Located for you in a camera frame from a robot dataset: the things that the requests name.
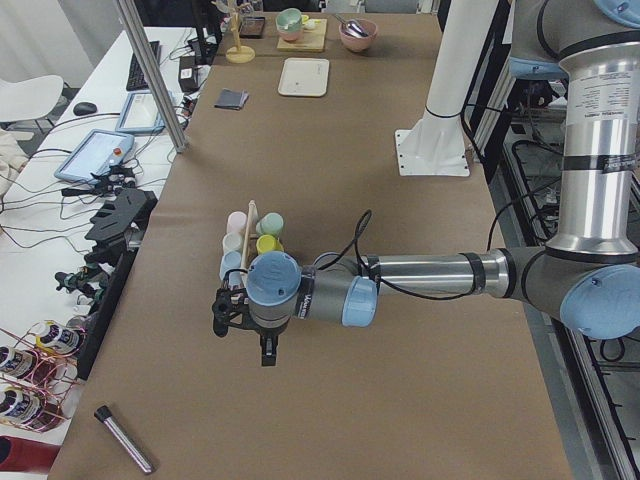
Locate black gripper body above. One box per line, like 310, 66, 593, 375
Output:
251, 316, 288, 350

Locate green cup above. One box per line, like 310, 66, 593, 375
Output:
256, 212, 284, 238

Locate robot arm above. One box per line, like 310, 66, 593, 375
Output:
244, 1, 639, 366

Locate light blue cup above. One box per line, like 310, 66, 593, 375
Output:
219, 251, 245, 285

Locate yellow cup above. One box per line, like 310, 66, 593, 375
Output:
256, 234, 284, 255

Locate cream white cup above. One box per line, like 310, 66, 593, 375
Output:
222, 232, 244, 253

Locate pink cup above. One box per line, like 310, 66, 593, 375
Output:
226, 211, 247, 233

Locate cream rabbit tray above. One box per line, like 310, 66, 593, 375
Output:
277, 58, 330, 98

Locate brown dish tray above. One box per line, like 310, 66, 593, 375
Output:
239, 17, 266, 39

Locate black tool stand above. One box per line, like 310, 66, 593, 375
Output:
55, 188, 158, 380

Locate grey folded cloth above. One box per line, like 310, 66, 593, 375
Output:
214, 88, 249, 110

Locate blue teach pendant near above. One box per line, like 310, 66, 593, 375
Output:
54, 129, 135, 183

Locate blue teach pendant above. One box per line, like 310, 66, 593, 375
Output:
115, 90, 164, 135
54, 129, 135, 183

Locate blue teach pendant far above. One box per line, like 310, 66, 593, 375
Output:
115, 90, 164, 135

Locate black small box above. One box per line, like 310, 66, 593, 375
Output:
178, 55, 211, 93

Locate black keyboard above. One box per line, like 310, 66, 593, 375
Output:
125, 40, 162, 92

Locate wooden mug tree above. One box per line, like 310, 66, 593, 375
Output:
212, 1, 255, 64

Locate black computer mouse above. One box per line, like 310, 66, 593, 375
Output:
73, 101, 98, 117

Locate wooden cutting board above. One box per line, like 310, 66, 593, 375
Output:
277, 18, 327, 53

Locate pink bowl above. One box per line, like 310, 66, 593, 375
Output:
339, 18, 378, 52

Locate stacked green bowls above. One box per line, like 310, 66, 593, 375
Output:
276, 8, 303, 42

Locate white chair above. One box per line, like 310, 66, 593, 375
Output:
1, 75, 64, 125

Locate metal ice scoop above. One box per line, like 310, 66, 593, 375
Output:
333, 13, 369, 38

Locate white wire cup rack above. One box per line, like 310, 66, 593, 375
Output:
219, 232, 283, 280

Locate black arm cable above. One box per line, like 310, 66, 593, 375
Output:
327, 209, 549, 301

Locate copper wire bottle rack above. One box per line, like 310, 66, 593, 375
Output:
1, 320, 86, 433

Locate aluminium frame post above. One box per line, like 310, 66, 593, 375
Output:
114, 0, 187, 154

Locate white pillar mount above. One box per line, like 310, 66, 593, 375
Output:
395, 0, 498, 177

